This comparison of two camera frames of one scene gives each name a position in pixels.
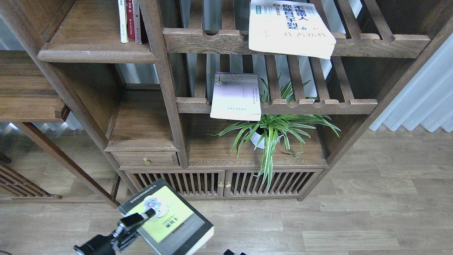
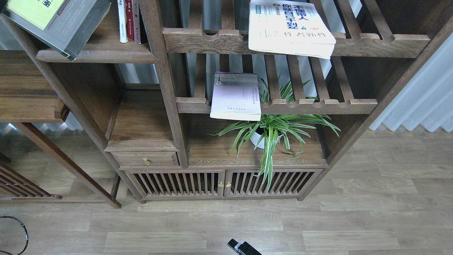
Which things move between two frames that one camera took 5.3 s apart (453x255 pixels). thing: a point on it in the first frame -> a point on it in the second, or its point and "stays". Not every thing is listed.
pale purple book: [236, 95] stays
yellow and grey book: [178, 228] -> [64, 26]
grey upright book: [137, 31] stays
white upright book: [123, 26] stays
